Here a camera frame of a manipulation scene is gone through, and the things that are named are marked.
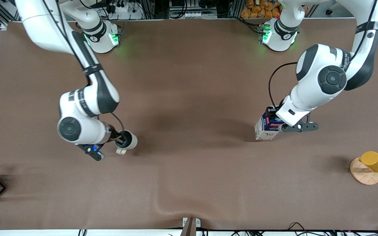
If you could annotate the blue milk carton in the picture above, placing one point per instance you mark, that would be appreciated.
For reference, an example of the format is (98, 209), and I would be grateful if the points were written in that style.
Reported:
(267, 131)

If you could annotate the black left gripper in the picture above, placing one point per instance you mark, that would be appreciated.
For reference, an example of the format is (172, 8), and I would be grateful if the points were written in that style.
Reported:
(270, 112)

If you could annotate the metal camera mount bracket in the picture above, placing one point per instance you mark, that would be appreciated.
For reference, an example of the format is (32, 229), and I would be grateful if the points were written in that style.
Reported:
(190, 226)

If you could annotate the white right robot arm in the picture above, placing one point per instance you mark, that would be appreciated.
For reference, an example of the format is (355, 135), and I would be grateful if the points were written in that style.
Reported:
(87, 101)

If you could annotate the brown table cloth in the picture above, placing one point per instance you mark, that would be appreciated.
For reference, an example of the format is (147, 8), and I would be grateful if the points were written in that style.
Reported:
(189, 180)

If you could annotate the round wooden cup stand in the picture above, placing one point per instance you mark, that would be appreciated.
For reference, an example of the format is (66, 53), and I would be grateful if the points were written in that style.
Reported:
(363, 175)

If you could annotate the white power strip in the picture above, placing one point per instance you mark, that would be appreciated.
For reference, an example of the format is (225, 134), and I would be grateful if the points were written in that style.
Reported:
(125, 9)

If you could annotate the grey ceramic mug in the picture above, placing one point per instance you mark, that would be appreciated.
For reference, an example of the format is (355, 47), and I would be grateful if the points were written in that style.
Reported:
(132, 141)

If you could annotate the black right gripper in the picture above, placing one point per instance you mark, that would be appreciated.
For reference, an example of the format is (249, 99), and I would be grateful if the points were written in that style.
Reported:
(116, 134)

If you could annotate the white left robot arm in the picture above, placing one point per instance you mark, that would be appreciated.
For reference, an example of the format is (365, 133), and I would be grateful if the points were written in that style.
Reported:
(320, 72)

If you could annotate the bag of orange buns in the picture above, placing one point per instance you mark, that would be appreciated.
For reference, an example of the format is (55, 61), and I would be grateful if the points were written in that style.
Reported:
(258, 9)

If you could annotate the yellow plastic cup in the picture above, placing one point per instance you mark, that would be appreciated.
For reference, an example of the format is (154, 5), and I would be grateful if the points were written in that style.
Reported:
(374, 162)

